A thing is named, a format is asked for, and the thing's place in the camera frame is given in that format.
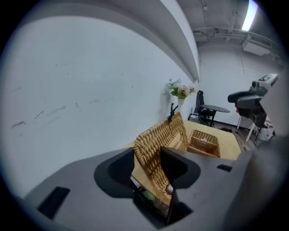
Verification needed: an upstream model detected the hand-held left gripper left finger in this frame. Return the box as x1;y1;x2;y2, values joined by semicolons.
22;147;163;231

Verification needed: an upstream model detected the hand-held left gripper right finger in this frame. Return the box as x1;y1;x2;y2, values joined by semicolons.
160;146;252;231

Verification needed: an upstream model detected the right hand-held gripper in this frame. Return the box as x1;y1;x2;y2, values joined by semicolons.
227;73;288;136

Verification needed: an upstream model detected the wicker basket organiser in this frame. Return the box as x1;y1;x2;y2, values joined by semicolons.
133;102;221;207

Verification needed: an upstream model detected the black marble round table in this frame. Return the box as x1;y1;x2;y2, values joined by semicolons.
199;104;231;127

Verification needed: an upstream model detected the black office chair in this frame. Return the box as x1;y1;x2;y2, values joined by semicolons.
188;90;214;126

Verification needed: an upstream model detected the ceiling air conditioner unit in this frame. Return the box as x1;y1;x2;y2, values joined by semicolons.
242;33;272;56

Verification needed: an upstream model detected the white vase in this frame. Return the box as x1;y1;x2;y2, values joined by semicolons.
177;97;186;114

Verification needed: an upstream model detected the pastel flower bouquet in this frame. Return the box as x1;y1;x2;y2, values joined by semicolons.
165;78;197;100

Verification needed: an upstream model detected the ceiling light strip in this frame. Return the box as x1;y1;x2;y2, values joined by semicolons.
241;0;258;31

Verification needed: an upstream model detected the white furniture frame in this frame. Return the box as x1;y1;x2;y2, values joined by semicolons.
237;115;258;143

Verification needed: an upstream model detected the light wooden pedestal table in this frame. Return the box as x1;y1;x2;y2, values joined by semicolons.
122;119;241;197

